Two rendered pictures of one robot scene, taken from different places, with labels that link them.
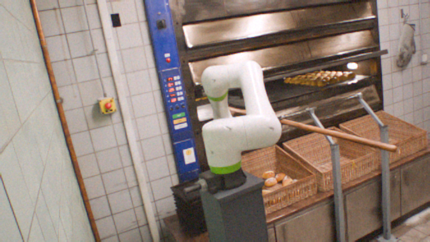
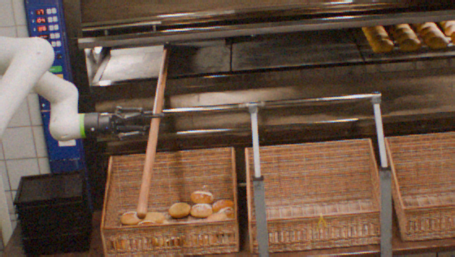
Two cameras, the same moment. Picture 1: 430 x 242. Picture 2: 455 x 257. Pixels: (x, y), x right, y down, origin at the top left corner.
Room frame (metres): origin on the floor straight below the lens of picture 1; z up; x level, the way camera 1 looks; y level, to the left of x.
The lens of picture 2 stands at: (-0.77, -1.94, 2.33)
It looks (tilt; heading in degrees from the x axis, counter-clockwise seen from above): 20 degrees down; 24
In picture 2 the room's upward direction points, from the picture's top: 5 degrees counter-clockwise
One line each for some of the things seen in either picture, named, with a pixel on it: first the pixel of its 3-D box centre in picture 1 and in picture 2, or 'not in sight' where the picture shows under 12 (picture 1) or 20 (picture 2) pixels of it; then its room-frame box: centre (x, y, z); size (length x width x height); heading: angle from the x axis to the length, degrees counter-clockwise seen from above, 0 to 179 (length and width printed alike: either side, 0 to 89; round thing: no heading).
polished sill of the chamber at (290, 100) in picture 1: (299, 98); (298, 71); (2.73, -0.70, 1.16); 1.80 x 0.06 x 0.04; 112
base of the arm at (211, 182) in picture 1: (214, 179); not in sight; (1.21, 0.05, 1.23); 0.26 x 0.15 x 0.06; 116
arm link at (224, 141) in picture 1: (225, 143); not in sight; (1.23, -0.02, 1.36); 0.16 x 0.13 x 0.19; 88
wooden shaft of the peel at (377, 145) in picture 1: (276, 120); (156, 115); (2.05, -0.36, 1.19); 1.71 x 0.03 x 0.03; 24
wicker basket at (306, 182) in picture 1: (264, 178); (171, 202); (2.26, -0.26, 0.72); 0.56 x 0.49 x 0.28; 113
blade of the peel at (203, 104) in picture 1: (204, 102); (169, 37); (3.07, 0.09, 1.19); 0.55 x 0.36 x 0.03; 114
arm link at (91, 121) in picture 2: not in sight; (93, 124); (1.91, -0.17, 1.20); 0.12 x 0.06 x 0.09; 23
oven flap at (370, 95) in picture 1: (302, 114); (301, 104); (2.71, -0.71, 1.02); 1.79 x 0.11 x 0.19; 112
